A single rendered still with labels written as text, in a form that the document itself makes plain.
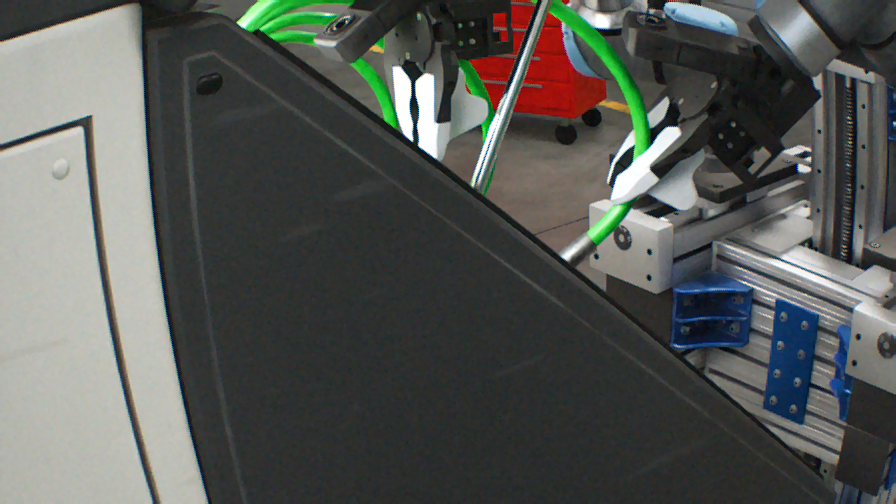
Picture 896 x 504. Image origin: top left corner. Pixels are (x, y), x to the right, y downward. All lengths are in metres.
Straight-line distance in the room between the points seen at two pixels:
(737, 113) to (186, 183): 0.50
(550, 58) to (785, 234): 3.66
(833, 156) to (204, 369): 1.18
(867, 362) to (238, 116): 0.95
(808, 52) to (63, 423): 0.62
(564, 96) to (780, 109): 4.36
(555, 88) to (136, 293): 4.80
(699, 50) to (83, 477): 0.57
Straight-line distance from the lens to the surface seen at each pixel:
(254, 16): 0.84
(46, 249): 0.48
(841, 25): 0.87
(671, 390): 0.72
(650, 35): 0.86
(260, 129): 0.51
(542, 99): 5.29
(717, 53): 0.87
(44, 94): 0.46
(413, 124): 0.97
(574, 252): 0.93
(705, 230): 1.58
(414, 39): 0.94
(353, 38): 0.90
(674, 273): 1.55
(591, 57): 1.61
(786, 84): 0.90
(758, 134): 0.89
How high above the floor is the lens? 1.52
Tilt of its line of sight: 21 degrees down
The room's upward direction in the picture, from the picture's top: 3 degrees counter-clockwise
